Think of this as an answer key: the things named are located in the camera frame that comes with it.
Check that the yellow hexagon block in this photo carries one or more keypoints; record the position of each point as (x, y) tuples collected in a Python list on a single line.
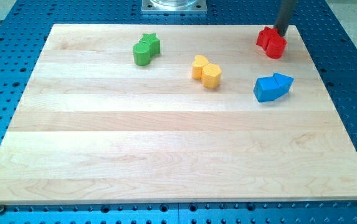
[(211, 76)]

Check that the blue triangle block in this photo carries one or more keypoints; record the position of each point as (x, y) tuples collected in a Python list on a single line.
[(284, 82)]

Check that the yellow heart block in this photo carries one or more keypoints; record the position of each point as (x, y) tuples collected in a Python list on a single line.
[(199, 62)]

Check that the green cylinder block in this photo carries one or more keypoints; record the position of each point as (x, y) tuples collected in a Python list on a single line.
[(141, 54)]

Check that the green star block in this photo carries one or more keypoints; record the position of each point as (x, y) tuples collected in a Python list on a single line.
[(153, 42)]

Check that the light wooden board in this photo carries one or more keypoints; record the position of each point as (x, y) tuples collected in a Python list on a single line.
[(94, 127)]

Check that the blue cube block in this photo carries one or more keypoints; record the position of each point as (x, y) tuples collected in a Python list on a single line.
[(266, 89)]

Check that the red crescent block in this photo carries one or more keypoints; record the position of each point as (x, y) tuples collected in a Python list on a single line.
[(265, 35)]

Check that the red rounded block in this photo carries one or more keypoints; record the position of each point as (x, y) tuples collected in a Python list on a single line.
[(276, 47)]

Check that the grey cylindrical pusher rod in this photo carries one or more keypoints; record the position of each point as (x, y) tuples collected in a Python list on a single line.
[(284, 16)]

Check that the blue perforated metal table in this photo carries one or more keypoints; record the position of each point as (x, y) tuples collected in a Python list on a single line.
[(26, 26)]

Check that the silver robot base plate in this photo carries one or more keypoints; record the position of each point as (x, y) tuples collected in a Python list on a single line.
[(173, 6)]

